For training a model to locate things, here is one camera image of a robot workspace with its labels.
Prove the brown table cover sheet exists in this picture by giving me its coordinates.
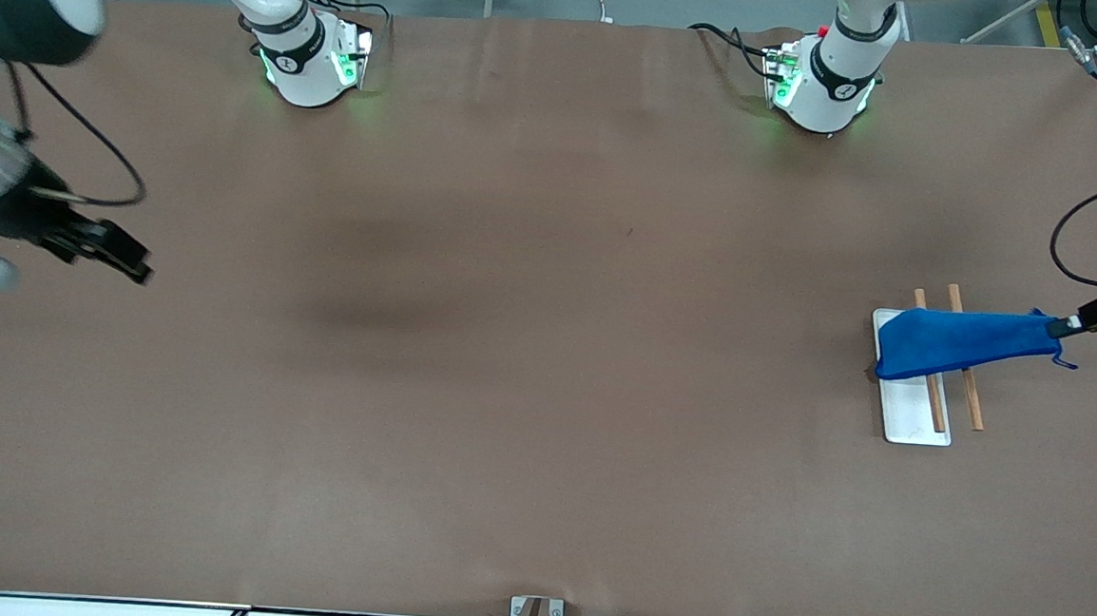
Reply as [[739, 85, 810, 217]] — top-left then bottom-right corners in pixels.
[[0, 0, 1097, 616]]

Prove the black left arm base cable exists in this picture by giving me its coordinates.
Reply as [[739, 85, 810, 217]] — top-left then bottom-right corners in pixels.
[[683, 21, 778, 81]]

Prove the white rack base tray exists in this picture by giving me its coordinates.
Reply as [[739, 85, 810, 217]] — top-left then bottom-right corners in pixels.
[[864, 307, 960, 448]]

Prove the blue microfibre towel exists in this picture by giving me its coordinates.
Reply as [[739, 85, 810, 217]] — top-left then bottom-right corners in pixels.
[[874, 298, 1082, 394]]

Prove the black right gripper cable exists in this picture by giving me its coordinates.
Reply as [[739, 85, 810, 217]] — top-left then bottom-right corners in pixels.
[[0, 60, 156, 211]]

